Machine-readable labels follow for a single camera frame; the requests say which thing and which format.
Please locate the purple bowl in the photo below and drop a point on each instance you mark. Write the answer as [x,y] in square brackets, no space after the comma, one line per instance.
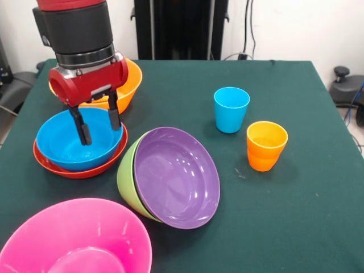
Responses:
[176,182]

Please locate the dark green table cloth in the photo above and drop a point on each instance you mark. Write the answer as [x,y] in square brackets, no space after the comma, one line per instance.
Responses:
[284,213]

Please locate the red bowl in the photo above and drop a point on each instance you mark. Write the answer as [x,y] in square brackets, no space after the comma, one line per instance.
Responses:
[79,174]

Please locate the large blue bowl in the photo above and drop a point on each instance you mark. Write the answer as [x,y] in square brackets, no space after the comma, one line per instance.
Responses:
[51,133]

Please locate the orange cup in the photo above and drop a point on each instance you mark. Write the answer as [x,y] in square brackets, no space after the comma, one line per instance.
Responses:
[266,139]
[263,165]

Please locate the black chair base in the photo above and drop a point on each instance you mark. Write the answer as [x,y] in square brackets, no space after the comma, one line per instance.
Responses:
[345,88]

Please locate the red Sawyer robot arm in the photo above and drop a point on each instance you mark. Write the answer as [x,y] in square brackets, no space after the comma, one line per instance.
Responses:
[76,28]

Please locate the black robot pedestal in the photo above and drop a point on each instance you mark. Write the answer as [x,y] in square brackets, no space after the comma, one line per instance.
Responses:
[176,28]

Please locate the green bowl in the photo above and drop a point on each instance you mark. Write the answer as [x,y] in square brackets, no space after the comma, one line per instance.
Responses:
[126,182]

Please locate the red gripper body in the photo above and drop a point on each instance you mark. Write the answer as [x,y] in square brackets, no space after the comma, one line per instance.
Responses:
[85,85]

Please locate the blue cup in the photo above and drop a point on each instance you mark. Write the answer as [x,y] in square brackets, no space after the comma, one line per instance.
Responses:
[231,113]

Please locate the pink bowl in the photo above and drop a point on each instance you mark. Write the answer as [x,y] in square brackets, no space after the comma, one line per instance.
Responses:
[79,227]

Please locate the small translucent blue bowl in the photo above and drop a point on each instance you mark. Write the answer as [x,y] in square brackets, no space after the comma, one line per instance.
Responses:
[85,155]

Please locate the orange bowl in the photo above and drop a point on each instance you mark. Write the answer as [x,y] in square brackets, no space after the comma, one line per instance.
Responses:
[133,82]

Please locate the black office chair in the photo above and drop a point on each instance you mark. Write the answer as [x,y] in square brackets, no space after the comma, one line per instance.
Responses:
[17,85]

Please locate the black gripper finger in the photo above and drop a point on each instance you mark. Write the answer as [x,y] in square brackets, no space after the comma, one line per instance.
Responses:
[85,135]
[115,119]

